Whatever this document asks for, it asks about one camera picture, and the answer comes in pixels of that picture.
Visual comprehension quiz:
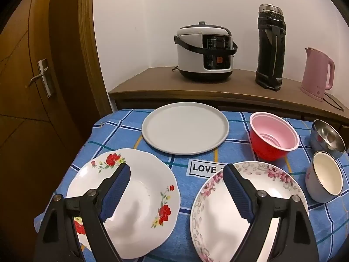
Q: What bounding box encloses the blue plaid cloth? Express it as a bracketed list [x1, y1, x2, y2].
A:
[33, 109, 349, 262]

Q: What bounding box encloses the red bowl with pink inside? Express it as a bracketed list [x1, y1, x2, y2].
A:
[249, 112, 300, 161]

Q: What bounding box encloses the brown wooden cabinet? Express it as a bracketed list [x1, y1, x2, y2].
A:
[108, 67, 349, 131]

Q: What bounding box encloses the metal door handle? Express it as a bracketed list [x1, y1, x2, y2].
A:
[28, 59, 53, 98]

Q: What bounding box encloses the brown wooden door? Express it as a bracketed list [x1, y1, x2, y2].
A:
[0, 0, 92, 252]

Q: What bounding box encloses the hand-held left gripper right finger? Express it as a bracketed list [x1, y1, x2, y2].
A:
[223, 163, 319, 262]

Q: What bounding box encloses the stainless steel bowl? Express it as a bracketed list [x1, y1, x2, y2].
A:
[310, 119, 346, 159]

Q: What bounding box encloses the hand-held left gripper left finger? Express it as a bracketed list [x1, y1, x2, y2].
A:
[34, 163, 131, 262]

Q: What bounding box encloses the white plate with red flowers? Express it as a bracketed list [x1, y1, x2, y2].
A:
[66, 148, 181, 260]

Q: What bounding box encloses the wooden door frame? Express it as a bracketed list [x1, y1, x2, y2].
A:
[78, 0, 113, 115]

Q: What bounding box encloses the white plate with pink flowers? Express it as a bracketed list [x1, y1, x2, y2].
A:
[190, 161, 309, 262]

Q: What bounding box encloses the grey round plate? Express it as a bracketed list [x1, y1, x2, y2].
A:
[141, 102, 229, 155]

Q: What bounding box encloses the pink electric kettle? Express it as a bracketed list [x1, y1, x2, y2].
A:
[301, 47, 335, 102]

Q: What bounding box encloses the white rice cooker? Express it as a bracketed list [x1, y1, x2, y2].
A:
[173, 21, 238, 82]

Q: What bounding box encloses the black kettle cable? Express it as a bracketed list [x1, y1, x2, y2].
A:
[323, 93, 345, 112]

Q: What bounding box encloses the white enamel cup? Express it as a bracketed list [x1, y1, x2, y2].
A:
[305, 151, 343, 203]

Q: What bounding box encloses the black thermos flask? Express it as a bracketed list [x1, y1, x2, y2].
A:
[255, 4, 287, 91]

